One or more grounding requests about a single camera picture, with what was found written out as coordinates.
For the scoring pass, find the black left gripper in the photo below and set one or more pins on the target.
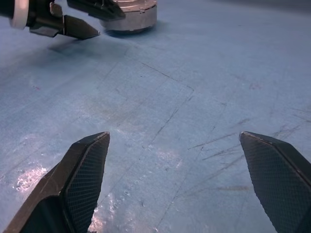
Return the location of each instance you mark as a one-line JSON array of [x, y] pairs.
[[43, 21]]

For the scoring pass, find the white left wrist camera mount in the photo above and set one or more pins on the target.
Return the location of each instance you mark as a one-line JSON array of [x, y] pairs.
[[19, 14]]

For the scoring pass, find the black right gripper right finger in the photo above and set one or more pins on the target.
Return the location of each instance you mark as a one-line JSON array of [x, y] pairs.
[[279, 182]]

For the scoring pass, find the silver motor base copper windings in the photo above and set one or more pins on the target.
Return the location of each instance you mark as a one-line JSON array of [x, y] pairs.
[[136, 23]]

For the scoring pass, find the blue plastic table cover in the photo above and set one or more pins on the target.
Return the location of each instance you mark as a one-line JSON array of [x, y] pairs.
[[155, 97]]

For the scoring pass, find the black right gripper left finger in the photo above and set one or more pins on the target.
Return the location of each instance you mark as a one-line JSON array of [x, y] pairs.
[[60, 184]]

